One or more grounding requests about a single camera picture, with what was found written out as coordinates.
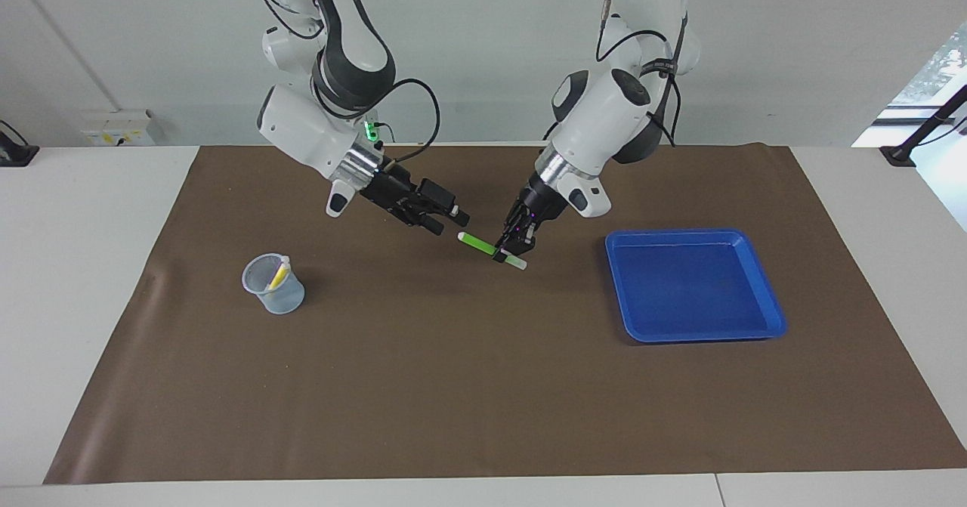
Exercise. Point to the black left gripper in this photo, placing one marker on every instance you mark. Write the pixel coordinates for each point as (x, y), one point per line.
(536, 205)

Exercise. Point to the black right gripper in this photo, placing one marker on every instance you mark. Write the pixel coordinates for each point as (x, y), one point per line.
(393, 193)

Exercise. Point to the green pen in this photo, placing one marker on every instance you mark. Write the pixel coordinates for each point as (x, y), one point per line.
(476, 241)

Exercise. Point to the yellow pen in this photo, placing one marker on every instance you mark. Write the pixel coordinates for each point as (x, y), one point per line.
(279, 274)

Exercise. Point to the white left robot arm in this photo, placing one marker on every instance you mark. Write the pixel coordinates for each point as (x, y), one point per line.
(604, 114)

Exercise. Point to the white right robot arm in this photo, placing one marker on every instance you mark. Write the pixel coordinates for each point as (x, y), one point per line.
(310, 133)

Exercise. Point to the brown table mat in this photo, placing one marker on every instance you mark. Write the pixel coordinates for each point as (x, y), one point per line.
(468, 386)

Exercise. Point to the light blue mesh pen cup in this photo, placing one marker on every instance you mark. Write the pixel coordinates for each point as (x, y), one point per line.
(287, 303)

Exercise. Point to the blue plastic tray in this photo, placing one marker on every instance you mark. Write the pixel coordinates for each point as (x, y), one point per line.
(691, 288)

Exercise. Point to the black clamp stand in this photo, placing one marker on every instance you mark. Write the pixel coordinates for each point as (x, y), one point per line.
(918, 133)

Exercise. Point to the black table clamp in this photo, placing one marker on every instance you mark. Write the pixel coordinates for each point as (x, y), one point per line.
(15, 152)

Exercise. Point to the window with green foliage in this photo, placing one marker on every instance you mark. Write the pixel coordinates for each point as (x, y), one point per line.
(937, 69)

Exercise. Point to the white wall socket box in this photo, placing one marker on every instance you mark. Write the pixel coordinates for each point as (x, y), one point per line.
(113, 129)

